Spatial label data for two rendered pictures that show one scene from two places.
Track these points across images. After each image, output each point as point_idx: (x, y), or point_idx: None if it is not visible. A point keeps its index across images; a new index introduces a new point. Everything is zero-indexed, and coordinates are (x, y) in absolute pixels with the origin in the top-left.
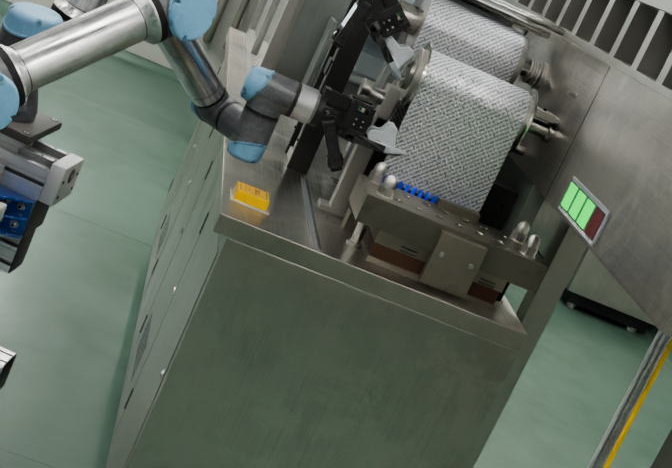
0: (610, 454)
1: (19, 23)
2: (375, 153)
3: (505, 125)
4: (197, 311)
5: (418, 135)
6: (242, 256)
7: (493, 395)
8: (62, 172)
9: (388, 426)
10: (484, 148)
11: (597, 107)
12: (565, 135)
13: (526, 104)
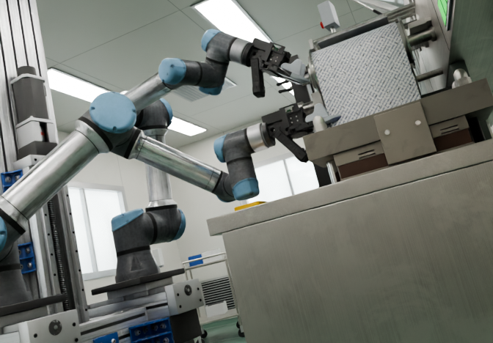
0: None
1: (114, 222)
2: None
3: (390, 45)
4: (239, 305)
5: (340, 97)
6: (240, 240)
7: None
8: (171, 287)
9: (466, 304)
10: (389, 69)
11: None
12: (432, 12)
13: (394, 24)
